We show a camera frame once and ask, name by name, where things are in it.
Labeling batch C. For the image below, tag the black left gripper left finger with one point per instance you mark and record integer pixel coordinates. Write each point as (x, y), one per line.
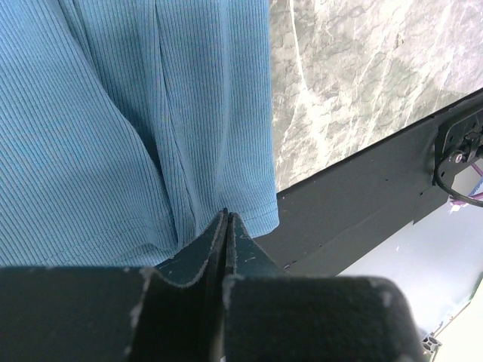
(189, 265)

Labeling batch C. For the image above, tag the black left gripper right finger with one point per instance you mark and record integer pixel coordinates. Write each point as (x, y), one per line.
(244, 257)

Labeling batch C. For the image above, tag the teal blue tank top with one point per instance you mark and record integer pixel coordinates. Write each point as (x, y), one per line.
(126, 126)

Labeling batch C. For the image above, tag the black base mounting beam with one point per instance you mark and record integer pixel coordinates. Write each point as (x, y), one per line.
(335, 217)

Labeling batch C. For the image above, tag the aluminium extrusion rail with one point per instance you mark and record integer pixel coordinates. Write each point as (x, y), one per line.
(460, 339)

